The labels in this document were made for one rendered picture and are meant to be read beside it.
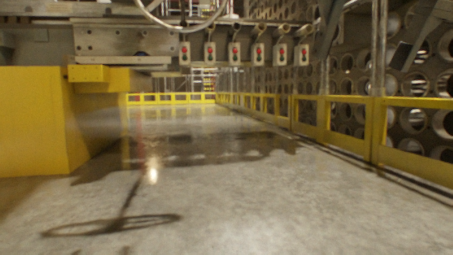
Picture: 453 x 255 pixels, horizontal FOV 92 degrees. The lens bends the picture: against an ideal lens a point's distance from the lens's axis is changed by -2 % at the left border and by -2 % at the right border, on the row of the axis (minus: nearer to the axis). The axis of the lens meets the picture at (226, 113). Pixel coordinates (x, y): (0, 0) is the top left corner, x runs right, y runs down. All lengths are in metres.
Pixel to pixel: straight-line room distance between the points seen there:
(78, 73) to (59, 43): 0.55
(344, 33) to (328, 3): 2.24
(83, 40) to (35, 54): 0.34
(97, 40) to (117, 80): 0.42
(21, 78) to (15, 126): 0.25
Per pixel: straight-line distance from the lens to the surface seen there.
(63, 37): 1.95
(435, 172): 1.36
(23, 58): 2.06
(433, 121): 2.37
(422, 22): 0.43
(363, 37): 2.71
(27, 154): 1.61
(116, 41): 1.79
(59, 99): 1.48
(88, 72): 1.42
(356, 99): 1.66
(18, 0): 2.21
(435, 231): 1.00
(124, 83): 1.49
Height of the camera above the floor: 0.44
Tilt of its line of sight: 6 degrees down
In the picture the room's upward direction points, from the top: 1 degrees counter-clockwise
